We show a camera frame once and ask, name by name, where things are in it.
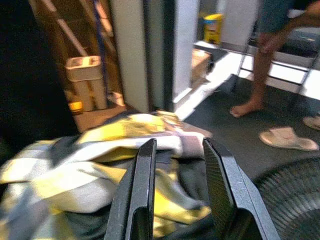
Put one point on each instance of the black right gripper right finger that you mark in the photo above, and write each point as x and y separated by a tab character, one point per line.
232	195

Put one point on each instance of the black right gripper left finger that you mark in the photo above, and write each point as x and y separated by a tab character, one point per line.
140	195

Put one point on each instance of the yellow grey plaid shirt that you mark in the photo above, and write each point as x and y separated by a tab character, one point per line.
75	162

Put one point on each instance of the black floor fan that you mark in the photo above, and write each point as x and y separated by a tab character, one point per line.
295	195

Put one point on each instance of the beige sandal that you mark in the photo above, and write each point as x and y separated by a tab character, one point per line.
312	122
287	140

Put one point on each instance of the small orange object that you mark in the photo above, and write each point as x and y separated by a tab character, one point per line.
75	106

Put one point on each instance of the person in blue shorts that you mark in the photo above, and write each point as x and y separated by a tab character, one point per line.
260	75

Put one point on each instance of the cream plastic bin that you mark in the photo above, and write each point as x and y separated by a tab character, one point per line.
85	80

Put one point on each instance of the white metal rack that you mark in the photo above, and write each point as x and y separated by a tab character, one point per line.
282	75

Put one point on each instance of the brown cardboard box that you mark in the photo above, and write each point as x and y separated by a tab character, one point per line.
200	65

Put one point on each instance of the blue pole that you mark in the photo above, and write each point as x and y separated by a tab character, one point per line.
101	45

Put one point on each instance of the yellow plastic container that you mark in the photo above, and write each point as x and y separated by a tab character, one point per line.
212	27

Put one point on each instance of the white door frame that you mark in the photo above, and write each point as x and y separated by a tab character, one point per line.
130	50

